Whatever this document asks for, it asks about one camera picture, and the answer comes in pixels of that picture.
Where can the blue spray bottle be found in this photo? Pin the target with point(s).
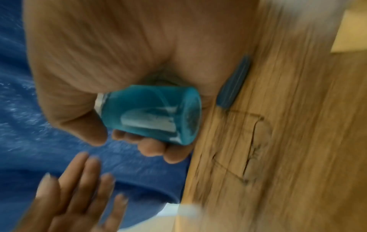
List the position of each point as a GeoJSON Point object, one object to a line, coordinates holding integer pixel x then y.
{"type": "Point", "coordinates": [149, 108]}

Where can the person's left hand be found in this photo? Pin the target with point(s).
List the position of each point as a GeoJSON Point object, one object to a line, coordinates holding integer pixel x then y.
{"type": "Point", "coordinates": [71, 204]}

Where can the round black-framed eyeglasses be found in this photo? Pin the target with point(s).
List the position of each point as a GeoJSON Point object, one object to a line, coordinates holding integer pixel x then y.
{"type": "Point", "coordinates": [261, 136]}

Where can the dark blue glasses case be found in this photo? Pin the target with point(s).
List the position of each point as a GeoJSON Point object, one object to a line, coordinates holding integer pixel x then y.
{"type": "Point", "coordinates": [233, 86]}

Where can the person's right hand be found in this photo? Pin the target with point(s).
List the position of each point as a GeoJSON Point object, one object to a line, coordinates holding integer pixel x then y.
{"type": "Point", "coordinates": [129, 45]}

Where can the blue curtain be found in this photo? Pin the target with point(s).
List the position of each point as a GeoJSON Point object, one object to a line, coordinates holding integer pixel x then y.
{"type": "Point", "coordinates": [17, 113]}

